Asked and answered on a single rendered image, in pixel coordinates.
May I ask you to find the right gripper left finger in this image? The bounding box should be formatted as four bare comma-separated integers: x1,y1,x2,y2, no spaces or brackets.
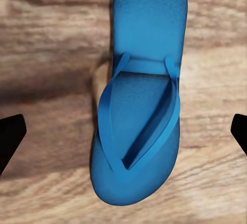
0,114,27,176

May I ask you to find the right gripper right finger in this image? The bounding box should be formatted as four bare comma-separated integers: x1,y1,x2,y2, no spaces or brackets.
231,114,247,155

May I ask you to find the sandal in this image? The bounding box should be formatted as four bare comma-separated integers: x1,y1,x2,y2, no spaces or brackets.
92,0,187,205

